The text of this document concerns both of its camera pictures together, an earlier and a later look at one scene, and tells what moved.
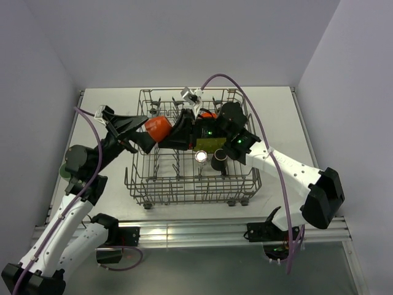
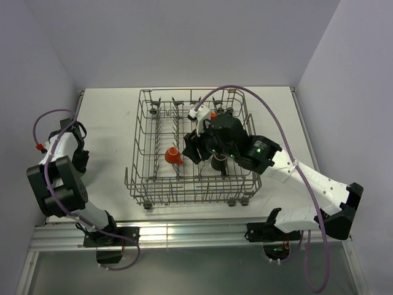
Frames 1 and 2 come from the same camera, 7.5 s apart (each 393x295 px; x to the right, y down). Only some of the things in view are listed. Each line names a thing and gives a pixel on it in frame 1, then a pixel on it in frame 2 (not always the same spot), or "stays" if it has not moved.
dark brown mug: x=219 y=160 stays
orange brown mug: x=159 y=128 -> x=172 y=155
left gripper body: x=112 y=146 -> x=80 y=157
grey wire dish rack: x=180 y=176 stays
